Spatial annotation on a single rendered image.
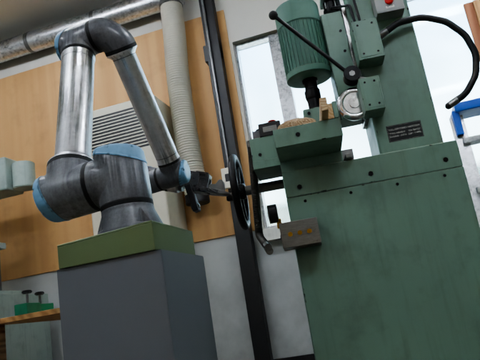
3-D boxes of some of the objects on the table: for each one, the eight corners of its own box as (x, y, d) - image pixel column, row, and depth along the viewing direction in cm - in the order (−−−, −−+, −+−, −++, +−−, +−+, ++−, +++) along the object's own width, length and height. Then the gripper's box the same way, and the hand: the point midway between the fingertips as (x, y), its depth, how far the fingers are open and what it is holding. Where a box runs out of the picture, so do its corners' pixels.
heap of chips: (277, 138, 180) (275, 128, 181) (319, 130, 179) (317, 119, 180) (274, 130, 172) (272, 118, 172) (319, 121, 170) (316, 110, 171)
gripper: (181, 168, 219) (232, 176, 216) (186, 173, 228) (236, 180, 224) (176, 188, 218) (228, 196, 214) (181, 193, 227) (231, 201, 223)
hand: (227, 195), depth 219 cm, fingers closed
